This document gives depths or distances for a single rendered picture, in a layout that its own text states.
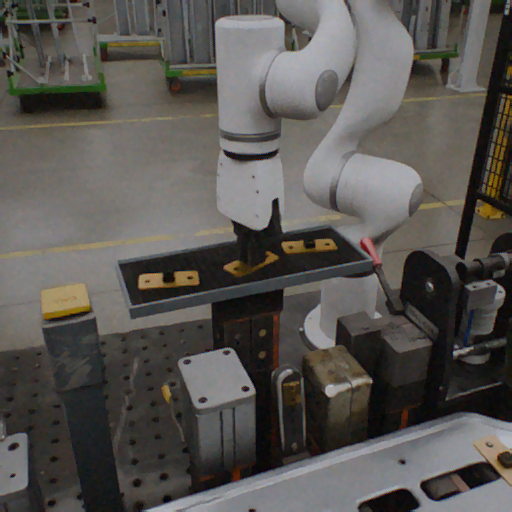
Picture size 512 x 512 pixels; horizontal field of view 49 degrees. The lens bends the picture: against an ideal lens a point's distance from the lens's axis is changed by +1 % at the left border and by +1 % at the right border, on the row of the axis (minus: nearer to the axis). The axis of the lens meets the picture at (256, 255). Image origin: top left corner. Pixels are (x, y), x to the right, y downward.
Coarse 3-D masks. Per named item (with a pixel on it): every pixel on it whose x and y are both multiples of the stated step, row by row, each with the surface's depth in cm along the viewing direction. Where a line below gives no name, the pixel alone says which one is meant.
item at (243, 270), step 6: (246, 258) 83; (270, 258) 85; (276, 258) 85; (228, 264) 83; (234, 264) 83; (240, 264) 83; (246, 264) 83; (264, 264) 83; (228, 270) 82; (234, 270) 82; (240, 270) 82; (246, 270) 82; (252, 270) 82; (240, 276) 81
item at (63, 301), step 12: (60, 288) 78; (72, 288) 78; (84, 288) 78; (48, 300) 75; (60, 300) 75; (72, 300) 75; (84, 300) 75; (48, 312) 73; (60, 312) 74; (72, 312) 74
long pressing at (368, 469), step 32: (448, 416) 78; (480, 416) 78; (352, 448) 73; (384, 448) 74; (416, 448) 74; (448, 448) 74; (256, 480) 69; (288, 480) 69; (320, 480) 69; (352, 480) 69; (384, 480) 69; (416, 480) 69
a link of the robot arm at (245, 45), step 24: (216, 24) 67; (240, 24) 65; (264, 24) 65; (216, 48) 68; (240, 48) 65; (264, 48) 66; (240, 72) 67; (264, 72) 65; (240, 96) 68; (264, 96) 66; (240, 120) 70; (264, 120) 70
